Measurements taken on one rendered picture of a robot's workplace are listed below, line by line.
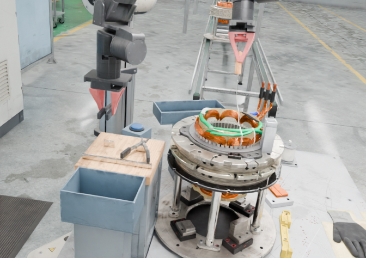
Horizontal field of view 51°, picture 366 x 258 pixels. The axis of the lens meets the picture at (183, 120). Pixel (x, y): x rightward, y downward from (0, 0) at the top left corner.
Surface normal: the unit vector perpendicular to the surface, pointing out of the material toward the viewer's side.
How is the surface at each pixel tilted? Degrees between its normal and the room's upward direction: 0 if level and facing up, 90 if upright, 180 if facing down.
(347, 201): 0
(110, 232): 90
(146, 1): 107
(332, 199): 0
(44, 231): 0
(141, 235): 90
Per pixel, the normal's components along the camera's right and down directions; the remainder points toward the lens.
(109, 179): -0.14, 0.39
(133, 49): 0.73, 0.35
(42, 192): 0.09, -0.91
